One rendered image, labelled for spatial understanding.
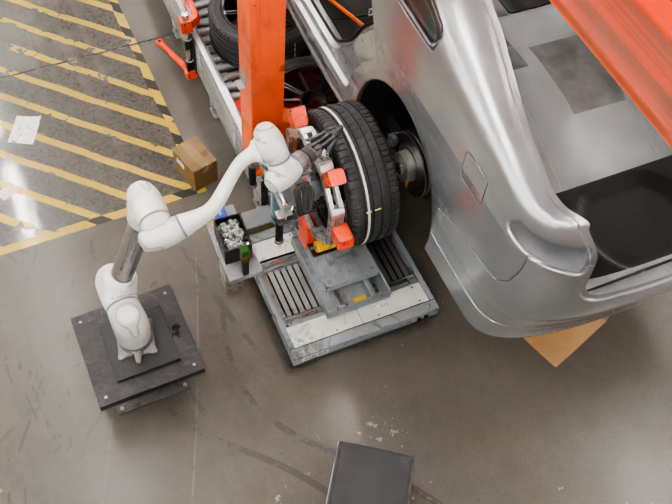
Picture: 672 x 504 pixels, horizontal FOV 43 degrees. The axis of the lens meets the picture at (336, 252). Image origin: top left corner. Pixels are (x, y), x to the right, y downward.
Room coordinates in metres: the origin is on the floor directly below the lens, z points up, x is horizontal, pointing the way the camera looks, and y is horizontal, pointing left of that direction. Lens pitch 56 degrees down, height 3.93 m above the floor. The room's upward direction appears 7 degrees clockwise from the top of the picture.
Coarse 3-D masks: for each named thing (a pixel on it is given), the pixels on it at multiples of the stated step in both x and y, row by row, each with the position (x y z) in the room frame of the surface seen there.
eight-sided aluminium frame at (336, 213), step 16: (288, 128) 2.61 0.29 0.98; (304, 128) 2.51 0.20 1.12; (288, 144) 2.60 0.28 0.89; (304, 144) 2.45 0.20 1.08; (320, 160) 2.34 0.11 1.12; (320, 176) 2.29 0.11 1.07; (336, 192) 2.24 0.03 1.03; (336, 208) 2.19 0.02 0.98; (320, 224) 2.36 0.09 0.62; (336, 224) 2.21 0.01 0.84; (320, 240) 2.24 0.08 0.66
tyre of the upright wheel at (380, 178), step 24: (312, 120) 2.58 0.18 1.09; (336, 120) 2.53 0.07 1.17; (360, 120) 2.54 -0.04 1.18; (336, 144) 2.39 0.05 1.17; (360, 144) 2.41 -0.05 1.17; (384, 144) 2.44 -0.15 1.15; (384, 168) 2.35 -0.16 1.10; (360, 192) 2.24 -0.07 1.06; (384, 192) 2.28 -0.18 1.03; (360, 216) 2.18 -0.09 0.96; (384, 216) 2.23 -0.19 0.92; (360, 240) 2.18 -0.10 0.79
